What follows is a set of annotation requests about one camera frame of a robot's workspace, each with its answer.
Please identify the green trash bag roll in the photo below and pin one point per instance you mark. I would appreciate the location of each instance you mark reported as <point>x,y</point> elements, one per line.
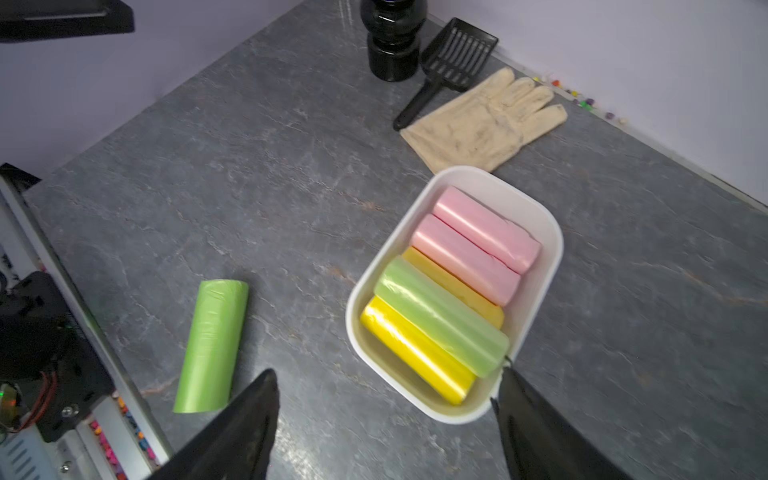
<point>205,382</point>
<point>442,317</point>

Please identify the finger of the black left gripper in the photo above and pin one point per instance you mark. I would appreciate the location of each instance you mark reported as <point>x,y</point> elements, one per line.
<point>36,20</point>

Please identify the cream fabric glove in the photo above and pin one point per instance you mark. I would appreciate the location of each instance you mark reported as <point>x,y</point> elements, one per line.
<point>486,126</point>

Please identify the black slotted plastic scoop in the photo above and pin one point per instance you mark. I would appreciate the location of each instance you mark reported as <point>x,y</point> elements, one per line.
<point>453,59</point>

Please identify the pink trash bag roll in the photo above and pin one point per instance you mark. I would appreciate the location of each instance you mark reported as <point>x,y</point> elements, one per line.
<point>478,269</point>
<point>499,237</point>

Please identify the black ceramic plant pot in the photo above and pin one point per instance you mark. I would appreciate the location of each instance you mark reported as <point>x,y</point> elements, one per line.
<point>393,36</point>

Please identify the white plastic storage box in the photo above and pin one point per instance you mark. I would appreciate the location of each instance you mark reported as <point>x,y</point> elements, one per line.
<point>511,204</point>

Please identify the yellow trash bag roll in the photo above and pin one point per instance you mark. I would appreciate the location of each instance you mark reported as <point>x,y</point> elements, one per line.
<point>446,375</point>
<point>489,311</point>

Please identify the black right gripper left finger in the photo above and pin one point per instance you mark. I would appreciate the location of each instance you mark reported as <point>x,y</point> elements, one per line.
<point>237,443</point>

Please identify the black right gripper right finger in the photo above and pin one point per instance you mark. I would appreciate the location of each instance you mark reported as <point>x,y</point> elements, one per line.
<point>538,442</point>

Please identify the front aluminium rail base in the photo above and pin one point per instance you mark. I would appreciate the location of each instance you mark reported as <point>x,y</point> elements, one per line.
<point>68,408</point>

